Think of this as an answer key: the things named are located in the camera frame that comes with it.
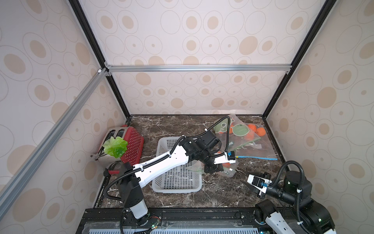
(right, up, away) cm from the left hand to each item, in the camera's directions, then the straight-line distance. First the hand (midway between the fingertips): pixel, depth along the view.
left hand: (226, 169), depth 68 cm
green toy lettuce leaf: (-57, +9, +10) cm, 58 cm away
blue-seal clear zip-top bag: (+33, +5, +32) cm, 46 cm away
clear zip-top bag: (+1, 0, -2) cm, 2 cm away
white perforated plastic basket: (-19, -11, +18) cm, 28 cm away
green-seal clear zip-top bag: (+13, +15, +29) cm, 36 cm away
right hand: (+9, 0, -5) cm, 10 cm away
